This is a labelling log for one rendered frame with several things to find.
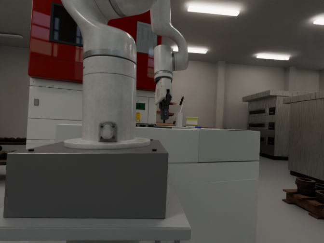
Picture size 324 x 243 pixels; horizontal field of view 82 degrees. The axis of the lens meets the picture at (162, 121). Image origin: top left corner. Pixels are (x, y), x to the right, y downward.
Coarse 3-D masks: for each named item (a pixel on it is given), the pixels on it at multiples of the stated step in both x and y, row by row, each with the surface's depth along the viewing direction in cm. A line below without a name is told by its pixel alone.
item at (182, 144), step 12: (60, 132) 62; (72, 132) 63; (144, 132) 72; (156, 132) 74; (168, 132) 75; (180, 132) 77; (192, 132) 79; (168, 144) 75; (180, 144) 77; (192, 144) 79; (168, 156) 75; (180, 156) 77; (192, 156) 79
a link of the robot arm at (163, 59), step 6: (156, 48) 83; (162, 48) 82; (168, 48) 83; (156, 54) 82; (162, 54) 81; (168, 54) 81; (156, 60) 82; (162, 60) 80; (168, 60) 81; (156, 66) 81; (162, 66) 80; (168, 66) 80; (174, 66) 82
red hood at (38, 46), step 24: (48, 0) 111; (48, 24) 111; (72, 24) 115; (120, 24) 125; (144, 24) 131; (48, 48) 111; (72, 48) 115; (144, 48) 131; (48, 72) 111; (72, 72) 115; (144, 72) 131
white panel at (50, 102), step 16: (32, 80) 112; (48, 80) 115; (32, 96) 112; (48, 96) 115; (64, 96) 118; (80, 96) 121; (144, 96) 136; (32, 112) 112; (48, 112) 115; (64, 112) 118; (80, 112) 121; (144, 112) 136; (32, 128) 112; (48, 128) 115
